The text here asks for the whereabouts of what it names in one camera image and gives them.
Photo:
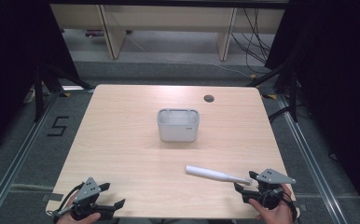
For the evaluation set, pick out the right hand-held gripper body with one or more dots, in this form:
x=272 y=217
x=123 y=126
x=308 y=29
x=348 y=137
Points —
x=270 y=191

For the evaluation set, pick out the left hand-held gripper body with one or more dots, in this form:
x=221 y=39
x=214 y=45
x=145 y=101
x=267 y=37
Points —
x=86 y=199

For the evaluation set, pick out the white electric toothbrush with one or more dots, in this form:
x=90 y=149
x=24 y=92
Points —
x=214 y=174

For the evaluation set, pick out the white plastic holder box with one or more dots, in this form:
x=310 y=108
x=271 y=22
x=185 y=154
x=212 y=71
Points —
x=178 y=130

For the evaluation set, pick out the person's right hand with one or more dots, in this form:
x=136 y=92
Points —
x=274 y=216

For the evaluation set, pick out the person's left hand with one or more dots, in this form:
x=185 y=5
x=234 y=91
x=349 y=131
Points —
x=65 y=219

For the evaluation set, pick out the grey floor tape patch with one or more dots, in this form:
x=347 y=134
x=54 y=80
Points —
x=52 y=197

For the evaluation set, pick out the dark round table grommet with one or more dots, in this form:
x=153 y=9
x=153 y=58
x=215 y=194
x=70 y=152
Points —
x=209 y=98

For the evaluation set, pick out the black metal stand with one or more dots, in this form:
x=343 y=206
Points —
x=293 y=93
x=38 y=93

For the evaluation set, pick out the white power strip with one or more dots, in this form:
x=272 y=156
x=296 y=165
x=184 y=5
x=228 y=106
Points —
x=29 y=96

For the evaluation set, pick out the black curtain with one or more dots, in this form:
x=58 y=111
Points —
x=339 y=77
x=10 y=62

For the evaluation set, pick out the grey metal floor rail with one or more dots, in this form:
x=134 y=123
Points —
x=13 y=168
x=308 y=155

